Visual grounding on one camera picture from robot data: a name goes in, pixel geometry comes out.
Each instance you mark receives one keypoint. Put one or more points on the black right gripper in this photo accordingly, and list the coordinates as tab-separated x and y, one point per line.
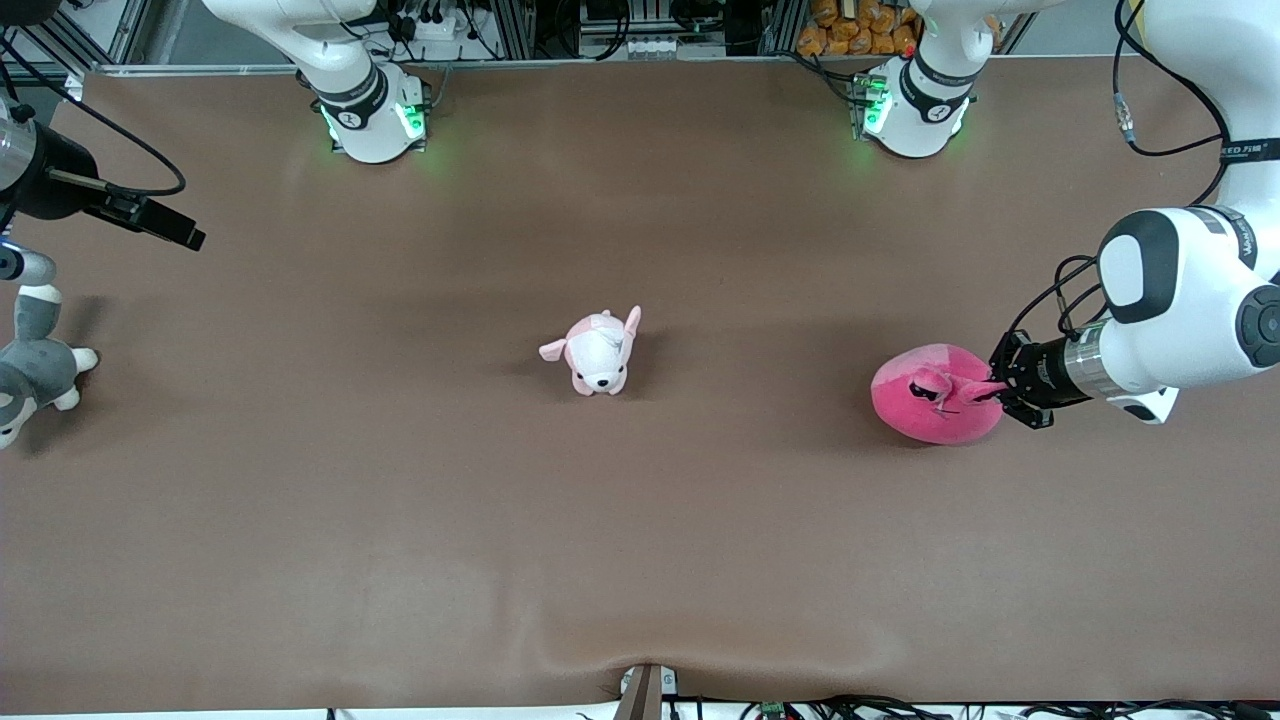
55	180

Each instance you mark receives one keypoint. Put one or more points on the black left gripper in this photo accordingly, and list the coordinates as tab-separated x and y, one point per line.
1040	383

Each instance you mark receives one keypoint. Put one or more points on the round hot pink plush toy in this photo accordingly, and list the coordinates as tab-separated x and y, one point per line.
920	415

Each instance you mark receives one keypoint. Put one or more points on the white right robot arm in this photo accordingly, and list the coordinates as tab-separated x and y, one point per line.
370	130

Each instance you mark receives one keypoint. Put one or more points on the grey white husky plush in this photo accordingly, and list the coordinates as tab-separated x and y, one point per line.
40	370

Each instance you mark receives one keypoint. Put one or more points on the white power strip with plugs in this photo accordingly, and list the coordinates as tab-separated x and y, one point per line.
440	28

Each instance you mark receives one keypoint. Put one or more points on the brown table mat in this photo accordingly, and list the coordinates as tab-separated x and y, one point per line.
640	520

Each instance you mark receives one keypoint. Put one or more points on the pale pink white plush dog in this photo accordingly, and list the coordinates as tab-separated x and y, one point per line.
598	355

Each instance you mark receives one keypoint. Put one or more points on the long white socket strip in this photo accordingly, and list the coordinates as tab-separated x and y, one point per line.
640	47

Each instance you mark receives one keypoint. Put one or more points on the aluminium frame profile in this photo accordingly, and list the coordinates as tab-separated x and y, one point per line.
128	35

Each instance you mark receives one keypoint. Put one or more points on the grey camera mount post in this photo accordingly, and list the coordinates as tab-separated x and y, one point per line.
643	700

